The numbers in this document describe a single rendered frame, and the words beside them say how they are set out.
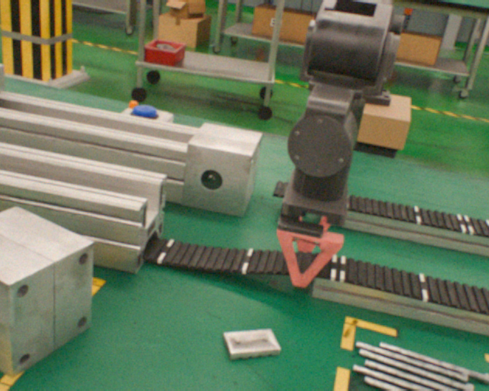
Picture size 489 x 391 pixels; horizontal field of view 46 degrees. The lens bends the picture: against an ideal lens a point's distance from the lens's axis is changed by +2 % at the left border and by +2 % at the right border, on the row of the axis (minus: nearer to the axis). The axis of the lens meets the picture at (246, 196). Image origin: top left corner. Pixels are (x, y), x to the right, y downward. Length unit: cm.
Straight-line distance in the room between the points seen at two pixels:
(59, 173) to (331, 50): 36
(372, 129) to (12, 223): 81
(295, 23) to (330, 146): 514
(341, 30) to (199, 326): 32
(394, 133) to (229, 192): 50
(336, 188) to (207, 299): 18
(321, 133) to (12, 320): 30
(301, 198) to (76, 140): 38
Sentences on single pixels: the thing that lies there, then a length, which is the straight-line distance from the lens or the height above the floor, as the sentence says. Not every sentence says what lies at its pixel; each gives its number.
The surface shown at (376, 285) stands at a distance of 66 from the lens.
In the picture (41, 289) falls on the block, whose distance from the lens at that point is 52.
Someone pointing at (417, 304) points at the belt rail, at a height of 80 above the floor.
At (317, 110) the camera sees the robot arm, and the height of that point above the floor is 102.
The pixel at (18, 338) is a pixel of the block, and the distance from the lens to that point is 53.
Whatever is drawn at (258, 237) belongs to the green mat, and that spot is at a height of 78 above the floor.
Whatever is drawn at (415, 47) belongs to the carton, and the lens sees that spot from 558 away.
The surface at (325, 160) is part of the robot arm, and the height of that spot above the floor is 97.
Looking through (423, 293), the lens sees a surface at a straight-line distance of 67.
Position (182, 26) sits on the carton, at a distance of 583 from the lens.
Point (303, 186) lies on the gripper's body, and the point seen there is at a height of 91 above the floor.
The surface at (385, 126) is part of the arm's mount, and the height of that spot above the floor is 82.
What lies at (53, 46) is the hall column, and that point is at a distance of 409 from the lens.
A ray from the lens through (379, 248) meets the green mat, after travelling 81.
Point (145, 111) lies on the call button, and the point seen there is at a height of 85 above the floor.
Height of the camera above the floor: 115
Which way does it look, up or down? 25 degrees down
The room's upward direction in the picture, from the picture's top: 8 degrees clockwise
